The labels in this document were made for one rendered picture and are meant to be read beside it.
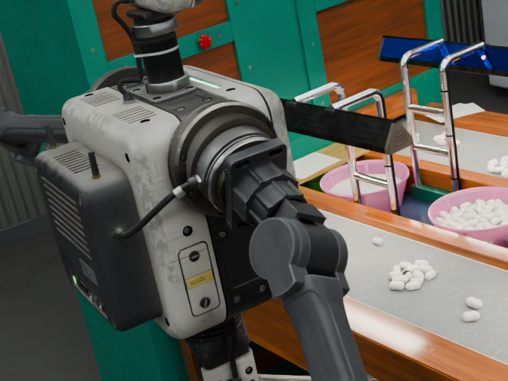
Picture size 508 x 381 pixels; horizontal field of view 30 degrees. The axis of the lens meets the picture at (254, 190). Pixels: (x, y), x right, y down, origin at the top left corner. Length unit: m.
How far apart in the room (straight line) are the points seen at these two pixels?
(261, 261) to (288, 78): 1.85
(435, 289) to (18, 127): 1.00
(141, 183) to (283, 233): 0.25
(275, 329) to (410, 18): 1.40
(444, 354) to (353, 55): 1.45
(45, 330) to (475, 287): 2.29
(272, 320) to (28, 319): 2.07
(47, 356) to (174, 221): 2.59
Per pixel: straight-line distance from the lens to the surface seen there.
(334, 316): 1.11
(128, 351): 3.12
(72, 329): 4.01
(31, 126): 2.00
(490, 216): 2.52
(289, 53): 2.96
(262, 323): 2.34
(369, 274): 2.31
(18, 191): 5.02
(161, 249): 1.32
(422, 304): 2.15
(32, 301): 4.36
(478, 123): 3.13
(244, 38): 2.84
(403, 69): 2.70
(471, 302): 2.11
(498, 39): 5.64
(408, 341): 1.98
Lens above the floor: 1.81
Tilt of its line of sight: 22 degrees down
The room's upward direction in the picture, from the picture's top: 11 degrees counter-clockwise
